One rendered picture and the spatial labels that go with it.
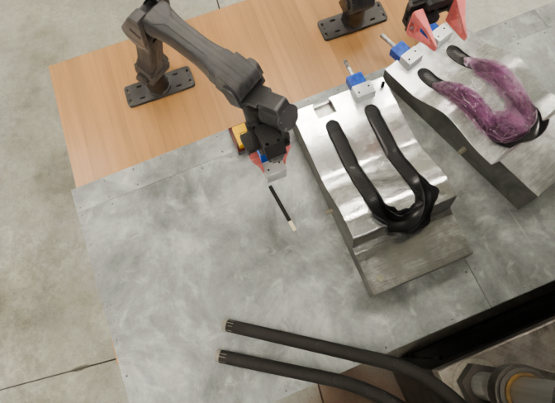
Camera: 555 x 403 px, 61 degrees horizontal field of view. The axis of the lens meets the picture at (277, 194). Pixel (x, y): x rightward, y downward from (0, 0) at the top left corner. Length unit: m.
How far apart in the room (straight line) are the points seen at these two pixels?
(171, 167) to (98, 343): 1.04
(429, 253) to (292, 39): 0.73
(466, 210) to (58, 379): 1.69
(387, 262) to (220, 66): 0.59
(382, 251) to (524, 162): 0.40
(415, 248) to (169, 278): 0.61
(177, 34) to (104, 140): 0.54
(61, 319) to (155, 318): 1.03
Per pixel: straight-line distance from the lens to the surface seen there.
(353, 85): 1.27
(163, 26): 0.99
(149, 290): 1.26
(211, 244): 1.24
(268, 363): 1.14
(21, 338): 2.31
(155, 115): 1.41
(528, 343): 1.31
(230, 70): 0.94
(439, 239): 1.20
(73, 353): 2.20
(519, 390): 0.97
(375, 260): 1.16
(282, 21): 1.51
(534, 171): 1.27
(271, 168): 1.11
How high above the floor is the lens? 1.99
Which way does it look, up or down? 72 degrees down
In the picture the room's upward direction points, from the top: 11 degrees counter-clockwise
